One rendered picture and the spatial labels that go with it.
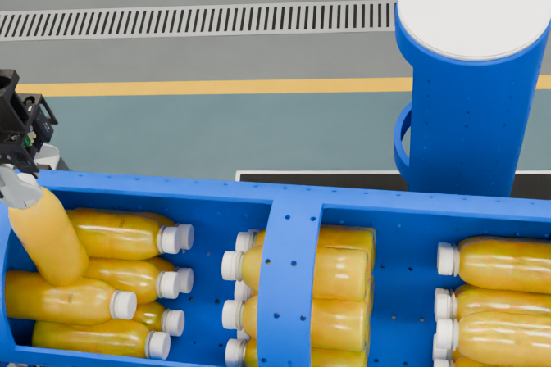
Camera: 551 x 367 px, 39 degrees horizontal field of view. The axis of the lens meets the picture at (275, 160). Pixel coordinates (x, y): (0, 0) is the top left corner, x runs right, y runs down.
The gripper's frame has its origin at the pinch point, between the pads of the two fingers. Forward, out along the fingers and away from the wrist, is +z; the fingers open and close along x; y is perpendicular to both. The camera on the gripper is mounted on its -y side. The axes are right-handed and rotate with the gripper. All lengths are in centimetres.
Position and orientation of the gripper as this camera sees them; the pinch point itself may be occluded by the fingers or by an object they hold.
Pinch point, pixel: (20, 186)
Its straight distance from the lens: 101.2
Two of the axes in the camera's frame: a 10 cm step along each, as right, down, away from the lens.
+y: 9.8, 0.5, -1.9
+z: 1.3, 5.8, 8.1
